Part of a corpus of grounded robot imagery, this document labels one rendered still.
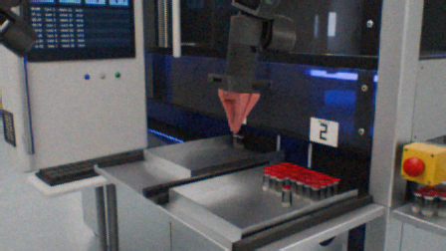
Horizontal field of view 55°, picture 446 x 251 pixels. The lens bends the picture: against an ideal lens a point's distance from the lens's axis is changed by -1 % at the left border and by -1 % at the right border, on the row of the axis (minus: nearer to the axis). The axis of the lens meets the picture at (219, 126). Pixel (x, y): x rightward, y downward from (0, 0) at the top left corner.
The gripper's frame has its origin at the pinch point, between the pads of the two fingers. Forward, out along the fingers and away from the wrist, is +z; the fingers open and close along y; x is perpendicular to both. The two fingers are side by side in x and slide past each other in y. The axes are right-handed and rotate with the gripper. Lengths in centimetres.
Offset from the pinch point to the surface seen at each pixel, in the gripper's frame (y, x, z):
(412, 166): 32.6, -17.3, 4.8
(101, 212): 18, 101, 52
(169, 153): 20, 55, 17
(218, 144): 39, 55, 15
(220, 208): 7.9, 11.2, 20.0
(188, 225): -1.9, 8.7, 21.7
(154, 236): 44, 100, 65
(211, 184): 12.0, 20.8, 17.5
